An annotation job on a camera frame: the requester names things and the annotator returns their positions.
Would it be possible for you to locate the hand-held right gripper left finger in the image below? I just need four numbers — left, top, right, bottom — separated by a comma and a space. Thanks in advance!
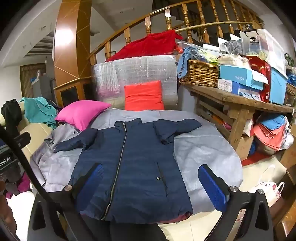
28, 163, 103, 241

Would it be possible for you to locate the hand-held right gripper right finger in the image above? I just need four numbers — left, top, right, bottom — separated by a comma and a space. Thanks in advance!
198, 164, 275, 241

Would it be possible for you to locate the navy blue puffer jacket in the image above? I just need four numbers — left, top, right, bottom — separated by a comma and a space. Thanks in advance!
54, 118, 202, 224

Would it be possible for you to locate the pink cloth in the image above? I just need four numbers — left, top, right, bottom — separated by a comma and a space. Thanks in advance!
5, 173, 31, 198

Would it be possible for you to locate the black cloth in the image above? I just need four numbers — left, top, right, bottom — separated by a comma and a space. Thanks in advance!
1, 99, 23, 130

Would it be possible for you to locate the red floor mat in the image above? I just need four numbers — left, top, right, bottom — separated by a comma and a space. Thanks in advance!
242, 151, 275, 166

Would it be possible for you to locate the cardboard box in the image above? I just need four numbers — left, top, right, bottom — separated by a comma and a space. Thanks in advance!
236, 134, 255, 161

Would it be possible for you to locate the teal cloth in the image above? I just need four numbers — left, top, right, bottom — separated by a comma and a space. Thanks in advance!
18, 97, 58, 129

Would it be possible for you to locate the white printed plastic bag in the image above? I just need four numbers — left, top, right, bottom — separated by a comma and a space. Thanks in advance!
248, 181, 285, 207

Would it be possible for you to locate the pink pillow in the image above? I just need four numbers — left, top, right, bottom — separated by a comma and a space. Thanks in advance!
55, 100, 112, 132

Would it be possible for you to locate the stack of coral folded cloths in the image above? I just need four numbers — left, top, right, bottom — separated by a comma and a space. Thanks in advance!
253, 123, 288, 151

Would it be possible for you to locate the grey cabinet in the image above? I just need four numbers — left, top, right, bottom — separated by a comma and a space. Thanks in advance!
31, 74, 55, 100

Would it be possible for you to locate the wooden lattice door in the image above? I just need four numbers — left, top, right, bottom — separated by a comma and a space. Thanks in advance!
20, 63, 47, 99

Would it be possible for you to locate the blue folded cloth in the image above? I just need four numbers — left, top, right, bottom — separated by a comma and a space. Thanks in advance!
259, 113, 287, 130

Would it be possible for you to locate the wooden table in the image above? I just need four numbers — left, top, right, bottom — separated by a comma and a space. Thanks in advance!
181, 84, 296, 151

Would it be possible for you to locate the red-orange pillow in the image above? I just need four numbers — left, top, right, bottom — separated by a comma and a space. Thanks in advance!
124, 80, 165, 111

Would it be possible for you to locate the wooden cabinet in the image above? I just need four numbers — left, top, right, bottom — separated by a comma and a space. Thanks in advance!
53, 77, 95, 109

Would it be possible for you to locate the white patterned box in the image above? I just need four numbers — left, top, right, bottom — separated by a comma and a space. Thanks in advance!
217, 79, 262, 101

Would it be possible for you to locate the light blue shoe box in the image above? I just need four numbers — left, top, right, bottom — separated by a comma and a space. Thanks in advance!
218, 64, 269, 91

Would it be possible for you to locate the wicker basket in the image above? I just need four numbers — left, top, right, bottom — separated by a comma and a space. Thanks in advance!
285, 82, 296, 96
179, 59, 220, 88

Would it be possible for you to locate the silver foil insulation mat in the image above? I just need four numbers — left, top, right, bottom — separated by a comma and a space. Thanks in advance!
91, 54, 178, 109

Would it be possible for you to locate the blue plastic bin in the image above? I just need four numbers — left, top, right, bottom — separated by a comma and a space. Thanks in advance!
269, 67, 288, 105

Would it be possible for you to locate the red gift box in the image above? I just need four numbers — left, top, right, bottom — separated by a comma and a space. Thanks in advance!
243, 56, 271, 102

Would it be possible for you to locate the brown wooden column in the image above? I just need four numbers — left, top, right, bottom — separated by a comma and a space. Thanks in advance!
54, 0, 93, 86

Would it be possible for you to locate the beige cloth bundle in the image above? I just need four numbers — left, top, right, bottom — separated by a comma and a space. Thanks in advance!
217, 54, 250, 69

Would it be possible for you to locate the grey plastic bag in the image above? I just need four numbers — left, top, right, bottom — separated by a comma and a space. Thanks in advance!
220, 40, 243, 55

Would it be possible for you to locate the red blanket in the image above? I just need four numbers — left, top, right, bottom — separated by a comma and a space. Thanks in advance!
105, 30, 183, 62

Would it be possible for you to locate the clear plastic storage box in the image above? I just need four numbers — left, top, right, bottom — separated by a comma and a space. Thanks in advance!
239, 29, 286, 69

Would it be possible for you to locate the wooden stair railing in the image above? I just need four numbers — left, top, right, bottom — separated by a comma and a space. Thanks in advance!
89, 0, 264, 66

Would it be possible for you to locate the black cable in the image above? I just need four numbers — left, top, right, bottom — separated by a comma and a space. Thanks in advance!
0, 125, 64, 215

